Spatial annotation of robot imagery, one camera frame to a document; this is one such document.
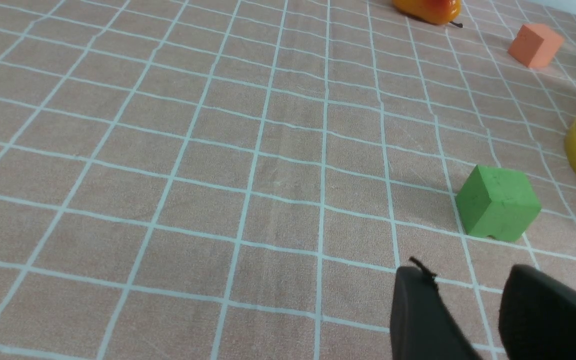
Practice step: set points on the orange toy fruit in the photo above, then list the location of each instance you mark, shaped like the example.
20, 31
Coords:
435, 12

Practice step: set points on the pink grid tablecloth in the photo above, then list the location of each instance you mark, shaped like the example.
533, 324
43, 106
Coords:
240, 179

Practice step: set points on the orange foam cube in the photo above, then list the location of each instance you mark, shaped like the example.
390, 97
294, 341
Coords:
535, 45

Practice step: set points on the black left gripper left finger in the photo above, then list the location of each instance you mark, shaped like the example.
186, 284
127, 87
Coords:
421, 326

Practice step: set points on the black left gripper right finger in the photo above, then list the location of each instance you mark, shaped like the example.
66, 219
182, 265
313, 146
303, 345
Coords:
537, 316

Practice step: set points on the green foam block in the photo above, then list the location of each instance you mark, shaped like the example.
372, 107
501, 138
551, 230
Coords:
497, 203

